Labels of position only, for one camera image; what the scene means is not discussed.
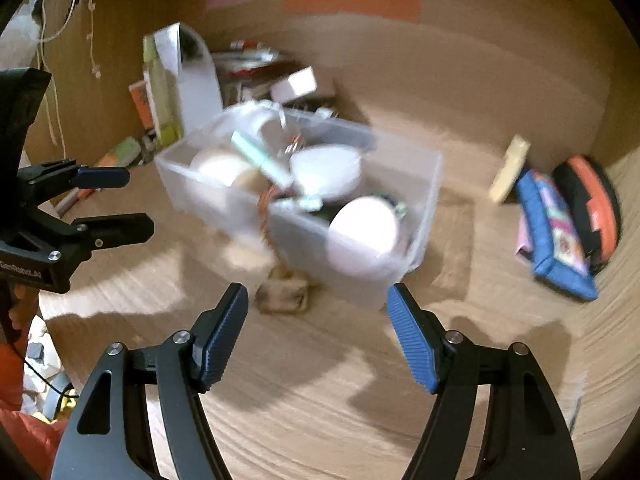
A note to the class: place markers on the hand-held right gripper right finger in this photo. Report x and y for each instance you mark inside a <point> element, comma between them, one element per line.
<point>415,340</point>

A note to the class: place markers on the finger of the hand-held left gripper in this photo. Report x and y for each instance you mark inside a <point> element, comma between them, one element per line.
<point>120,230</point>
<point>102,177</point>

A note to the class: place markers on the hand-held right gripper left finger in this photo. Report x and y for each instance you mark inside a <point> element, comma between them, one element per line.
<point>222,340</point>

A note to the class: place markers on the small tan block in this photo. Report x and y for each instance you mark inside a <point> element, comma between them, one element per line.
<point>282,294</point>

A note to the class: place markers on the pale pink round compact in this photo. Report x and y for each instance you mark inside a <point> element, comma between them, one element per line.
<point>362,235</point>

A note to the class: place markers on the cream round jar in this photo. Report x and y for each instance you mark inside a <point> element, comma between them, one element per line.
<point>222,170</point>

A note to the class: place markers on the clear plastic storage bin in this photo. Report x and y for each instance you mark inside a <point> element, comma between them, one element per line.
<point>310,255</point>

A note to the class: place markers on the mint green tube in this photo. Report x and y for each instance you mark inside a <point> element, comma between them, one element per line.
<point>260,157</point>

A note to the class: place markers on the clear round container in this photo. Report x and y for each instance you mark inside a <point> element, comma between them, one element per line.
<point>325,170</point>

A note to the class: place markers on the wooden desktop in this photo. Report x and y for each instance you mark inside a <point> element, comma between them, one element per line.
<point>325,410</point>

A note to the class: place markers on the green and orange tube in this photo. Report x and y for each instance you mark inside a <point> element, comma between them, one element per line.
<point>120,152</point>

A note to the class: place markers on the yellow-green bottle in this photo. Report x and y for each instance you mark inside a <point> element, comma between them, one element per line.
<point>165,105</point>

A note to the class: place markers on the standing white paper sheet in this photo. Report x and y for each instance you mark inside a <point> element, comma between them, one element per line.
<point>197,85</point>

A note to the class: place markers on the pink flat pouch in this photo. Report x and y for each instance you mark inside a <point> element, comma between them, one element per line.
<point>524,235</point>

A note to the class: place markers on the blue snack packet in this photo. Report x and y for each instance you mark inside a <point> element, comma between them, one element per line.
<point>555,250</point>

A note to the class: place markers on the white bowl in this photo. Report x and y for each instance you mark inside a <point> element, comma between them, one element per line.
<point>262,127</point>

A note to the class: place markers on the stack of books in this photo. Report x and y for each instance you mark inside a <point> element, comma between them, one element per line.
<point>250,67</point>

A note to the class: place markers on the orange clothing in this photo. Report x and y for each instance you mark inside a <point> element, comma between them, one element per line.
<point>25,435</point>

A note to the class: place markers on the cream tube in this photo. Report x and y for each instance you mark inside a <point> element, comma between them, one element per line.
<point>510,170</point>

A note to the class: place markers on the small white box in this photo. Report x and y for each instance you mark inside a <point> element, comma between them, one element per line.
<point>295,85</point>

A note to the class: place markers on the black and orange round case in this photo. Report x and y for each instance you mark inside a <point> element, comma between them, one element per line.
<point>595,205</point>

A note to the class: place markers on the orange sticky note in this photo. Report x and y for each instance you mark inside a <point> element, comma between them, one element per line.
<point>350,0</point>

